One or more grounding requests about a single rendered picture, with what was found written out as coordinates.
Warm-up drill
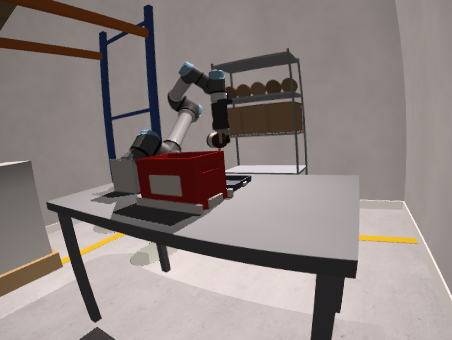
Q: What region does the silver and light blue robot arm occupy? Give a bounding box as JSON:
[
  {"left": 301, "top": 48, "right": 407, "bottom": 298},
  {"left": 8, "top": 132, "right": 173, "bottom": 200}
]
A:
[{"left": 120, "top": 62, "right": 226, "bottom": 163}]

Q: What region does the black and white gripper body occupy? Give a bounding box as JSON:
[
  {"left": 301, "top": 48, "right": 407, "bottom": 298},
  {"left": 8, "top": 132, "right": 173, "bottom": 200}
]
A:
[{"left": 210, "top": 92, "right": 232, "bottom": 130}]

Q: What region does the red plastic crate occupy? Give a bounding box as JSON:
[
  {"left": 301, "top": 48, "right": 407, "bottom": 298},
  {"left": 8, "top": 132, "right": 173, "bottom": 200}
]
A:
[{"left": 136, "top": 151, "right": 228, "bottom": 211}]

